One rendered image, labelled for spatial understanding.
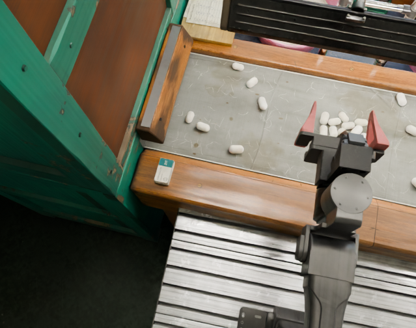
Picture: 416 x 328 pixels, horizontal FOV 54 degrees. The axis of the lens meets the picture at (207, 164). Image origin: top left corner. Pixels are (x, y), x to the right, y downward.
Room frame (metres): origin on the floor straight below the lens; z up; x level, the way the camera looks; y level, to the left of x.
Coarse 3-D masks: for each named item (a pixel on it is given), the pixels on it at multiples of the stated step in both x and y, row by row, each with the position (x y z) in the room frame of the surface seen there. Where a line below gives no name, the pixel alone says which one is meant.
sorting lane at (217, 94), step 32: (192, 64) 0.62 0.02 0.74; (224, 64) 0.61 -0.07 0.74; (192, 96) 0.52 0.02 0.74; (224, 96) 0.51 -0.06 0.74; (256, 96) 0.50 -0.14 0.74; (288, 96) 0.49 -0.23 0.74; (320, 96) 0.49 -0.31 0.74; (352, 96) 0.48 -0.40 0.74; (384, 96) 0.47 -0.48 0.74; (192, 128) 0.43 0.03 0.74; (224, 128) 0.42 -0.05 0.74; (256, 128) 0.41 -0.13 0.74; (288, 128) 0.40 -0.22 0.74; (384, 128) 0.38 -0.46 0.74; (224, 160) 0.33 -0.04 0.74; (256, 160) 0.33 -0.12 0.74; (288, 160) 0.32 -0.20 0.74; (384, 160) 0.29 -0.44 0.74; (384, 192) 0.21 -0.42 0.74
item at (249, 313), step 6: (240, 312) -0.03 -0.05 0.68; (246, 312) -0.03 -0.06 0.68; (252, 312) -0.03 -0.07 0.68; (258, 312) -0.03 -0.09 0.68; (264, 312) -0.04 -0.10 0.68; (240, 318) -0.04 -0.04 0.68; (246, 318) -0.05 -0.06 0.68; (252, 318) -0.05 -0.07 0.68; (258, 318) -0.05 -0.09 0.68; (264, 318) -0.05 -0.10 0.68; (240, 324) -0.06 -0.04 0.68; (246, 324) -0.06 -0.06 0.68; (252, 324) -0.06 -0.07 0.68; (258, 324) -0.06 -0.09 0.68; (264, 324) -0.06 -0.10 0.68
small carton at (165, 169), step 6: (162, 162) 0.33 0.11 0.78; (168, 162) 0.33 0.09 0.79; (162, 168) 0.31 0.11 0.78; (168, 168) 0.31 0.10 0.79; (156, 174) 0.30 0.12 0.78; (162, 174) 0.30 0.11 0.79; (168, 174) 0.30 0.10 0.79; (156, 180) 0.28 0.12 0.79; (162, 180) 0.28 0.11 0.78; (168, 180) 0.28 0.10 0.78
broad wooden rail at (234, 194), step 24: (144, 168) 0.32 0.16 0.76; (192, 168) 0.31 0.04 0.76; (216, 168) 0.31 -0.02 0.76; (144, 192) 0.26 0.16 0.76; (168, 192) 0.26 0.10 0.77; (192, 192) 0.25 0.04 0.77; (216, 192) 0.25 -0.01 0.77; (240, 192) 0.24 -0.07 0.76; (264, 192) 0.24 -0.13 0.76; (288, 192) 0.23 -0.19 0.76; (312, 192) 0.23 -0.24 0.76; (216, 216) 0.21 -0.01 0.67; (240, 216) 0.19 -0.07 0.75; (264, 216) 0.18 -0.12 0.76; (288, 216) 0.17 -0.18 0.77; (312, 216) 0.17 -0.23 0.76; (384, 216) 0.15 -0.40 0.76; (408, 216) 0.15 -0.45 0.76; (360, 240) 0.10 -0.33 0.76; (384, 240) 0.10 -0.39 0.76; (408, 240) 0.09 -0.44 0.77
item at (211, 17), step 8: (192, 0) 0.80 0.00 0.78; (200, 0) 0.80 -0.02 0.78; (208, 0) 0.79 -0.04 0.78; (216, 0) 0.79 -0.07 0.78; (192, 8) 0.77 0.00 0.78; (200, 8) 0.77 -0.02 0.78; (208, 8) 0.77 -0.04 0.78; (216, 8) 0.76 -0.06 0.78; (184, 16) 0.75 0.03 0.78; (192, 16) 0.75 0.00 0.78; (200, 16) 0.74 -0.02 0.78; (208, 16) 0.74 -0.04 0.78; (216, 16) 0.74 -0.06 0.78; (200, 24) 0.72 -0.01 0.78; (208, 24) 0.72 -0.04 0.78; (216, 24) 0.71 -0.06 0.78
